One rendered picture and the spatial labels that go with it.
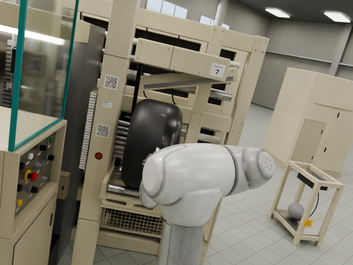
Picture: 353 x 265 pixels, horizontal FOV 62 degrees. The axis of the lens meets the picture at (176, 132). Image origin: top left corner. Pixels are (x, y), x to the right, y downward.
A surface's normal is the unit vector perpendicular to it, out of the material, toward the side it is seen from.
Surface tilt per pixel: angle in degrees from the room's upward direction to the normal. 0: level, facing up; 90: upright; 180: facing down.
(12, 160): 90
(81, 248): 90
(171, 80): 90
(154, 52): 90
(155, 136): 63
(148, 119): 43
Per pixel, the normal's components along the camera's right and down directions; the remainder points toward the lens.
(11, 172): 0.03, 0.26
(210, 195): 0.50, 0.30
